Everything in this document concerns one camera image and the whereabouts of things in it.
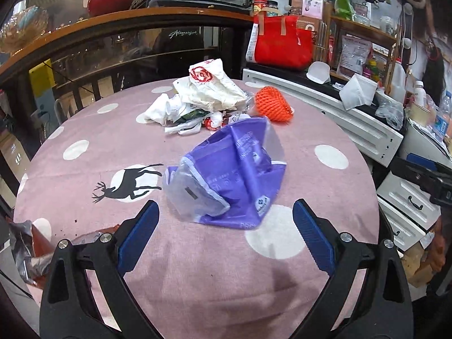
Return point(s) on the white printer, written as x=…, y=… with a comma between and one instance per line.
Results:
x=420, y=146

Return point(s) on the yellow sign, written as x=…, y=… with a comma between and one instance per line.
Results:
x=42, y=82

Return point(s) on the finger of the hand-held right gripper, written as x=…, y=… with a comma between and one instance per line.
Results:
x=423, y=180

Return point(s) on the white plastic jug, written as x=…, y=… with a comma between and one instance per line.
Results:
x=398, y=81

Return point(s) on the clear water bottle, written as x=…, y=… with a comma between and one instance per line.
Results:
x=443, y=116

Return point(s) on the beige paper bowl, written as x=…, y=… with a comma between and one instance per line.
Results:
x=420, y=114

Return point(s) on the white drawer cabinet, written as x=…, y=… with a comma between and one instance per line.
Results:
x=402, y=197

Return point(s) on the jar with dark lid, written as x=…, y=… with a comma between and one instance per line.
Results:
x=272, y=10

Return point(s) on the silver red foil wrapper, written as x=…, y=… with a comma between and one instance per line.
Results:
x=26, y=250

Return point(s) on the white paper bag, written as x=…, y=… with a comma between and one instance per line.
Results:
x=356, y=91

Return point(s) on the red white candy wrapper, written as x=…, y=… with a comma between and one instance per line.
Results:
x=213, y=122

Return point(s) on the purple plastic bag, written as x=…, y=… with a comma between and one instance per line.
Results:
x=243, y=180

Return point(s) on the orange foam fruit net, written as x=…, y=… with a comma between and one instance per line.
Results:
x=273, y=104

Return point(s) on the clear plastic wrapper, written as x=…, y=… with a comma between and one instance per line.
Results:
x=242, y=114

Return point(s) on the red tote bag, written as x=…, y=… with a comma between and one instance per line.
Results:
x=282, y=46

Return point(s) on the colourful small bottle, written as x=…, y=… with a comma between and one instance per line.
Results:
x=371, y=70

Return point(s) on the curved wooden counter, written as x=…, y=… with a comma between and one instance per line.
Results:
x=123, y=19

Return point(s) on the black chair with script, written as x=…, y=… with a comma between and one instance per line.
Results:
x=178, y=53

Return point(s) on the jar with red lid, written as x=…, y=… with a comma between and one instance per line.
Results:
x=260, y=5

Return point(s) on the pink dotted tablecloth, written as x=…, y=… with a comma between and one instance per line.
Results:
x=197, y=289

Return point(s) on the wooden shelf rack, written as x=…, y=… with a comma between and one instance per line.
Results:
x=367, y=31

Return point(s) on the green plastic bag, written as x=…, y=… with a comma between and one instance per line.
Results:
x=343, y=3

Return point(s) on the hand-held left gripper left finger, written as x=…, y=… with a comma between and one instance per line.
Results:
x=139, y=235

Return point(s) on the brown printed carton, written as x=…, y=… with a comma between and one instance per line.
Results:
x=319, y=39

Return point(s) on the white plastic scrap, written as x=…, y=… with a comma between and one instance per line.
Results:
x=187, y=127

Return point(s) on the white drawer front panel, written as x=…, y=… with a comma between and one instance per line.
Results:
x=335, y=113

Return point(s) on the white plastic bag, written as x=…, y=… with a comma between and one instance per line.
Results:
x=212, y=86

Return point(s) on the white crumpled tissue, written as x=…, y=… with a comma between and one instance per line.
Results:
x=160, y=111

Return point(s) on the glass bowl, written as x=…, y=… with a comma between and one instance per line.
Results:
x=23, y=28

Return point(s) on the white labelled food packet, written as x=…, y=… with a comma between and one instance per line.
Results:
x=353, y=54

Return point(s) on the clear crumpled plastic bag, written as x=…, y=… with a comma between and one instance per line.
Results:
x=390, y=111

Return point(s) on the cardboard box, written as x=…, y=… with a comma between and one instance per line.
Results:
x=418, y=265

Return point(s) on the green white snack packet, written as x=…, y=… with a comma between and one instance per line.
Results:
x=192, y=115

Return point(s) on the small white bottle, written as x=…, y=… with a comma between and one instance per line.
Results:
x=419, y=93

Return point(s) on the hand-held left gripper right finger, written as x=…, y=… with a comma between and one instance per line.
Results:
x=312, y=235

